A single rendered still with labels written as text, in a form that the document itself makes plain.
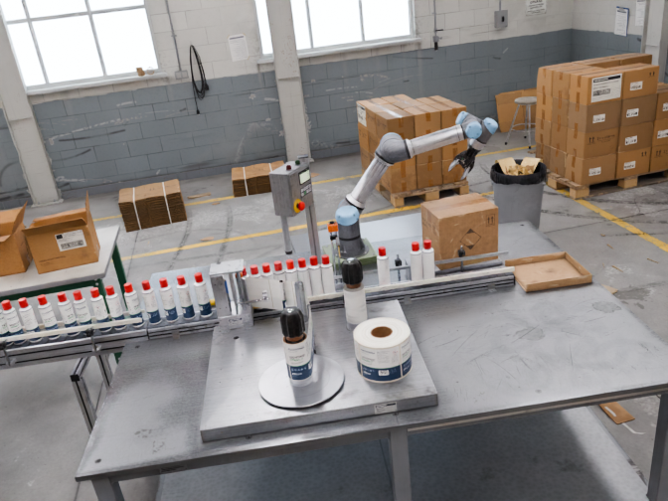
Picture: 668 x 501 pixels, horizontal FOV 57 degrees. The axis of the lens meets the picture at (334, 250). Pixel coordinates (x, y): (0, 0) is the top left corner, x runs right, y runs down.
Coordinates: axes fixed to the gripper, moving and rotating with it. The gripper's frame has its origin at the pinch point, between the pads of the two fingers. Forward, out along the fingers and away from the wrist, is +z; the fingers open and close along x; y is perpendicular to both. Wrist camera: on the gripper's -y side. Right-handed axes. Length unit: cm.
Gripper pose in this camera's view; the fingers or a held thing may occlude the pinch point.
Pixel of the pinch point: (456, 173)
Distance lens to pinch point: 332.3
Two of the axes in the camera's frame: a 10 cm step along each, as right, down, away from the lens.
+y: -4.8, 4.5, -7.5
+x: 7.8, 6.1, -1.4
